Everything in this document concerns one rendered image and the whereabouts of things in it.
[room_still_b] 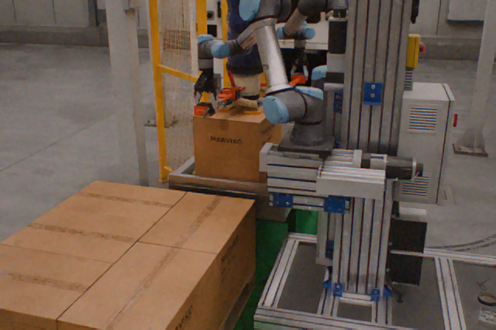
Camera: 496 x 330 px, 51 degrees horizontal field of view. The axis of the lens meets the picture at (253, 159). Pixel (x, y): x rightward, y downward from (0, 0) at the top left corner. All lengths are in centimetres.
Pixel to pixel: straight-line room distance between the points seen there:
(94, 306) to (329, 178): 102
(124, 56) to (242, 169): 135
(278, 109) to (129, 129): 207
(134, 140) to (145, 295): 201
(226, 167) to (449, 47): 888
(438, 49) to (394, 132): 914
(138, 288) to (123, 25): 212
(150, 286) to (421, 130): 128
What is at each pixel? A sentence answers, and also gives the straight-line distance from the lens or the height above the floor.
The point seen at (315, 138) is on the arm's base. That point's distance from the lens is 217.
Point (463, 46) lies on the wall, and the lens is 1147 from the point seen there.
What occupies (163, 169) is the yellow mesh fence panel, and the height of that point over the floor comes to 12.
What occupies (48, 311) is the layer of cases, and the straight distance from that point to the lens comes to 213.
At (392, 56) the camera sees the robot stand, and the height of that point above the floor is 139.
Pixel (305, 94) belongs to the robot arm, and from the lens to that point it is 213.
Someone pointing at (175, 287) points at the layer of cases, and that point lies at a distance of 214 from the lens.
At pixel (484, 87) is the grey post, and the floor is 66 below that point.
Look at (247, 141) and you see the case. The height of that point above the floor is 84.
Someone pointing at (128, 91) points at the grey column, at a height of 91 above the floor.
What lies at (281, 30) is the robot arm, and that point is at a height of 140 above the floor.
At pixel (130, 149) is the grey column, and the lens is 399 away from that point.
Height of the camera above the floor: 173
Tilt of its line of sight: 20 degrees down
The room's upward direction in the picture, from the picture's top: straight up
